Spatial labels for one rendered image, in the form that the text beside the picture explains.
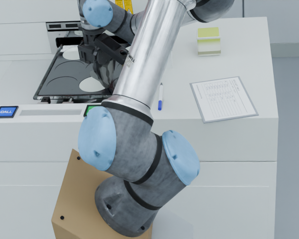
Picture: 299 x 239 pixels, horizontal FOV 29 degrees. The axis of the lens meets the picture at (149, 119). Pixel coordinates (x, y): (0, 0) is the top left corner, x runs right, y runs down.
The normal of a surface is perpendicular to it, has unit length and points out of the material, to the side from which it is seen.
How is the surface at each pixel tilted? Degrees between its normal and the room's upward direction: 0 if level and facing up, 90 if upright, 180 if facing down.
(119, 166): 98
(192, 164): 51
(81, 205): 44
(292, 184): 0
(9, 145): 90
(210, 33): 0
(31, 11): 90
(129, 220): 76
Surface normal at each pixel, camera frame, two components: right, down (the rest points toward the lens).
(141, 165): 0.35, 0.40
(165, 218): -0.09, -0.82
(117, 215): -0.16, 0.11
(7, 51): -0.11, 0.57
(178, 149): 0.72, -0.56
